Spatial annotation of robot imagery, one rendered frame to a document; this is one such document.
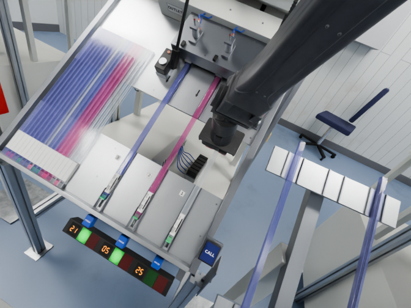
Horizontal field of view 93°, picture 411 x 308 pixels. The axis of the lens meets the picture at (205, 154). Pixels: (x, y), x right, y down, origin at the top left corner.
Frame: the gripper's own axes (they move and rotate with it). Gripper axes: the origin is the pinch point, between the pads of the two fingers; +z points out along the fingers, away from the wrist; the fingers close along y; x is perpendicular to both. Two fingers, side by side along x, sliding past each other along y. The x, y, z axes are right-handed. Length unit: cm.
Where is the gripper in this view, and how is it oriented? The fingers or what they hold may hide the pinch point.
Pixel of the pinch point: (218, 148)
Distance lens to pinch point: 57.4
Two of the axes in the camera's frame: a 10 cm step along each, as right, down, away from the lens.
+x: -4.6, 8.4, -2.8
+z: -0.2, 3.1, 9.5
